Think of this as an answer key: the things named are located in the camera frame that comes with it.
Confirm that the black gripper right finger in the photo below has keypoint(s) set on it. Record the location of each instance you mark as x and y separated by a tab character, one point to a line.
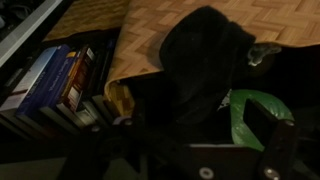
278	146

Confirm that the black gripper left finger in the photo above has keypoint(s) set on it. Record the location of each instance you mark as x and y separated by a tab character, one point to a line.
96	146

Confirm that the black clothing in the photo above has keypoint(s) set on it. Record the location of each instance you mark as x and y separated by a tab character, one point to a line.
200	60

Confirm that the woven bamboo storage basket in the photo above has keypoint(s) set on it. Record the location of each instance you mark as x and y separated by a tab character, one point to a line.
83	16
150	40

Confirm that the tall blue book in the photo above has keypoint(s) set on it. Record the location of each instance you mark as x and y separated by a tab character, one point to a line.
46	83

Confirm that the white book dark band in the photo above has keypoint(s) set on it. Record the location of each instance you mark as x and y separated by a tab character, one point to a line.
26	86

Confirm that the green pothos plant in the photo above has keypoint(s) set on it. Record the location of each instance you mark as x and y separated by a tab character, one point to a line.
240	126

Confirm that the black cube bookshelf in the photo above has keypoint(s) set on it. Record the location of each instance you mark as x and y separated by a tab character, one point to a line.
40	146

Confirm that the white door frame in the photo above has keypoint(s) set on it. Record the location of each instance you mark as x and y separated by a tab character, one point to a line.
26	31

